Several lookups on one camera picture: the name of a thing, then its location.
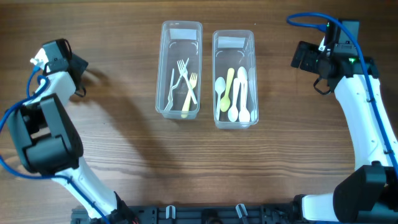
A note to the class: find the left clear plastic container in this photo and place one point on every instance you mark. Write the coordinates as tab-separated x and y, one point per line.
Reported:
179	40

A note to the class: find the clear plastic container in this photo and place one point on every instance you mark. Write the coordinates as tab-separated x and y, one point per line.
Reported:
233	49
179	40

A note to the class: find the white spoon wide handle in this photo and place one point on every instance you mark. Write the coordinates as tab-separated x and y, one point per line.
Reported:
244	115

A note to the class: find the yellow-green plastic spoon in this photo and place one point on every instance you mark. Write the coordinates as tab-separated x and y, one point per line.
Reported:
225	101

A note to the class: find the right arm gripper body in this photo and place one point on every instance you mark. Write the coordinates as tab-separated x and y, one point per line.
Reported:
311	60

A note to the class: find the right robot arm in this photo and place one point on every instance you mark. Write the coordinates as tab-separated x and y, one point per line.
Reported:
369	194

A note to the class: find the long white fork top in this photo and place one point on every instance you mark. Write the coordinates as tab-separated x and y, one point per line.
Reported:
169	98

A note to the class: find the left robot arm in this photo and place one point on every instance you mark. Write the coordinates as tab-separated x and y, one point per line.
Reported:
48	144

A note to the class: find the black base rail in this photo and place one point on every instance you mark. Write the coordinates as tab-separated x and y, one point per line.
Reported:
260	214

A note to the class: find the right clear plastic container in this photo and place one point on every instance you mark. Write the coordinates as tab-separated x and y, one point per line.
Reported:
233	49

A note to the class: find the white spoon thin handle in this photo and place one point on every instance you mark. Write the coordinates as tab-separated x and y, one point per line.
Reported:
251	82

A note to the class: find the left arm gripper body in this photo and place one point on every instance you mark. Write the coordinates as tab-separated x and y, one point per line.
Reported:
79	62

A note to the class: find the cream yellow plastic fork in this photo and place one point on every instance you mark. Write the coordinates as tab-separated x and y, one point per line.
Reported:
186	105

